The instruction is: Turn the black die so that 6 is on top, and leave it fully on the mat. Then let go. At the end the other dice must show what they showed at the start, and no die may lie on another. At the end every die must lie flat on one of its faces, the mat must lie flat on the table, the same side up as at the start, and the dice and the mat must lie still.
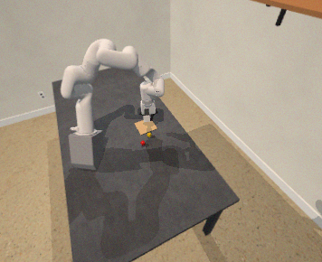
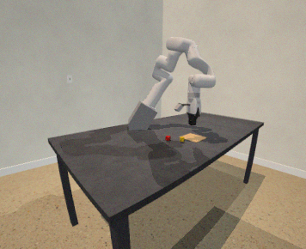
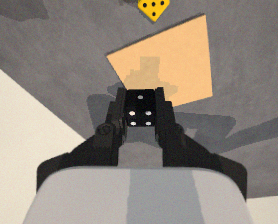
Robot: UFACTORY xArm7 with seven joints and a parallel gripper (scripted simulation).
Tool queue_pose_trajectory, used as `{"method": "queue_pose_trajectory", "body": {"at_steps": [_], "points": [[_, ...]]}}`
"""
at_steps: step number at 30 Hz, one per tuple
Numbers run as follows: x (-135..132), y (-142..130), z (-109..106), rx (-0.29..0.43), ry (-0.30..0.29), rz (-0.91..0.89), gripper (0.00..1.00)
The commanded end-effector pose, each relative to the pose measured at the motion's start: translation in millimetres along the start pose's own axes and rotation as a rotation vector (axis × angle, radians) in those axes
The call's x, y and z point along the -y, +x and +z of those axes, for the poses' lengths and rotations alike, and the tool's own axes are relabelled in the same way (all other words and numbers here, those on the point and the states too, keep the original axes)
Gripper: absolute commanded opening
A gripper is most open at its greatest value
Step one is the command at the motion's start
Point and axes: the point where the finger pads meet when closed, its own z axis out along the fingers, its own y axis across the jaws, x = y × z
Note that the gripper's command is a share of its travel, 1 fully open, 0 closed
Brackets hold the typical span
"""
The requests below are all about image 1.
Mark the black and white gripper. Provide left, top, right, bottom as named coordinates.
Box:
left=140, top=100, right=158, bottom=121

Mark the orange mat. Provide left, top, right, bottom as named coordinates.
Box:
left=134, top=120, right=157, bottom=135

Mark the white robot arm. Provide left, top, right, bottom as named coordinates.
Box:
left=61, top=39, right=165, bottom=136

